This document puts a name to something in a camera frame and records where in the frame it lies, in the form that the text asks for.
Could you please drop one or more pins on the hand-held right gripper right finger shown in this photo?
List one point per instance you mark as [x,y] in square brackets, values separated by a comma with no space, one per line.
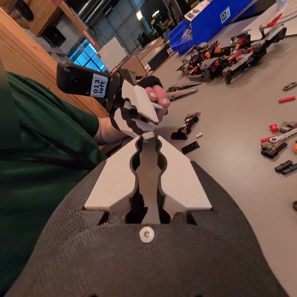
[185,185]

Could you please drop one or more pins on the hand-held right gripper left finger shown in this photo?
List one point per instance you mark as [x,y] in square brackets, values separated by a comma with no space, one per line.
[111,185]

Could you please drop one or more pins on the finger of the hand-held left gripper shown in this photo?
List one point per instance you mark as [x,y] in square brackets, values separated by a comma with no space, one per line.
[139,99]
[125,123]

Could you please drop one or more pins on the light grey lego connector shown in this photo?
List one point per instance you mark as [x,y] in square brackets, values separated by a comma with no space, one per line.
[148,135]

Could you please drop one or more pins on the black grey lego assembly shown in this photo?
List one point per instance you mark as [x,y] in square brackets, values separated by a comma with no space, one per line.
[191,120]

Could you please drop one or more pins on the pile of lego pieces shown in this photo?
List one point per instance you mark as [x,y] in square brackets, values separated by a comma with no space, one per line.
[273,148]

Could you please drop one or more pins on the person's left forearm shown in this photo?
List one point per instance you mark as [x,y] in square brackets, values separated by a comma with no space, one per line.
[111,132]

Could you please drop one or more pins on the black flat lego plate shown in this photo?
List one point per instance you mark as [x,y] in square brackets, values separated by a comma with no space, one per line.
[190,147]

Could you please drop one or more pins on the silver lego body panel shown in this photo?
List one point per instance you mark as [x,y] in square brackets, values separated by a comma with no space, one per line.
[183,89]

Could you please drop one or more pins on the black curved lego beam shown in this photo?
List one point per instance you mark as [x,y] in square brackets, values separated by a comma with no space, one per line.
[178,135]

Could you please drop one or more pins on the partly built lego car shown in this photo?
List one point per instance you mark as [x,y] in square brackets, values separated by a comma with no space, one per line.
[232,60]

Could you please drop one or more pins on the red lego pin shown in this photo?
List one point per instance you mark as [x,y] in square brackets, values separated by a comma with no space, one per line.
[287,99]

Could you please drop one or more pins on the person's left hand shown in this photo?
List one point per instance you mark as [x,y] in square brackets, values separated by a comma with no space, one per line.
[160,97]

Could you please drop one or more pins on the wooden partition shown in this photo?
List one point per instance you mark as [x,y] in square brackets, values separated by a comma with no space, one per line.
[34,60]

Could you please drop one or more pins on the white whiteboard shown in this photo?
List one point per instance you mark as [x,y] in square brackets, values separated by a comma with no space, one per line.
[113,53]

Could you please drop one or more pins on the person's torso green shirt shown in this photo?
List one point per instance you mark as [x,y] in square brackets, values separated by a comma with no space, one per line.
[46,162]

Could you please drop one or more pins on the blue plastic bin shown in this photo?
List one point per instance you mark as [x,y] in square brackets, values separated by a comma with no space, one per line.
[204,23]

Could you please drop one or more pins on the white rounded board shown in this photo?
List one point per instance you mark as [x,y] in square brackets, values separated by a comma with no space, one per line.
[255,30]

